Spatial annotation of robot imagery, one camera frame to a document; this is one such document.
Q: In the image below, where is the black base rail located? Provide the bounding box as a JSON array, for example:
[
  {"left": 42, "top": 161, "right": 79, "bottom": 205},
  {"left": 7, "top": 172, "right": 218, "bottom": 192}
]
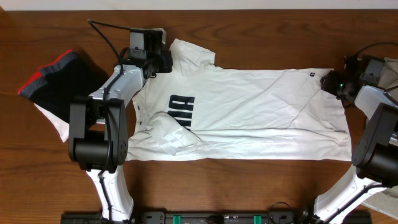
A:
[{"left": 60, "top": 208, "right": 319, "bottom": 224}]

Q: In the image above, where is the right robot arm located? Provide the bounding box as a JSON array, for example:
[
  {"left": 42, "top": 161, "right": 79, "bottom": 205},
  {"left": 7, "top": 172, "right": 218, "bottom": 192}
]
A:
[{"left": 302, "top": 85, "right": 397, "bottom": 223}]

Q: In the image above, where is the white Puma t-shirt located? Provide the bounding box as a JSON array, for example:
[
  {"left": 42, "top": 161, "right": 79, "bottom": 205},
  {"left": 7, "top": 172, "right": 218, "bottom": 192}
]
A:
[{"left": 127, "top": 39, "right": 351, "bottom": 161}]

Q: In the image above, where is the folded white garment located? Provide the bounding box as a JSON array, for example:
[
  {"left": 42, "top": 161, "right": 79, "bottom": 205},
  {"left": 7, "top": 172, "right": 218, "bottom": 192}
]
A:
[{"left": 34, "top": 104, "right": 69, "bottom": 142}]

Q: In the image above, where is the grey khaki garment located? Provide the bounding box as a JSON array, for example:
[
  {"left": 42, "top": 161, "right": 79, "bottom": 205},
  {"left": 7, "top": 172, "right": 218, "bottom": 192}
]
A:
[{"left": 362, "top": 58, "right": 398, "bottom": 219}]

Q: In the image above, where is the folded black garment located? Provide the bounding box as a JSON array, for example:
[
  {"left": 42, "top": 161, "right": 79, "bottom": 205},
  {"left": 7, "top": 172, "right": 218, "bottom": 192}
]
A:
[{"left": 21, "top": 51, "right": 108, "bottom": 123}]

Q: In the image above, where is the folded red garment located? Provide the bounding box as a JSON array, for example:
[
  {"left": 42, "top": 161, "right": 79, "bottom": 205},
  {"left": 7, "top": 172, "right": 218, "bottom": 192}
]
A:
[{"left": 18, "top": 49, "right": 74, "bottom": 95}]

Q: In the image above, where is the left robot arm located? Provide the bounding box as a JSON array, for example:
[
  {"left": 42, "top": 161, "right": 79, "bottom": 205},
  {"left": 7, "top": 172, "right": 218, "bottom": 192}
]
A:
[{"left": 68, "top": 49, "right": 172, "bottom": 223}]

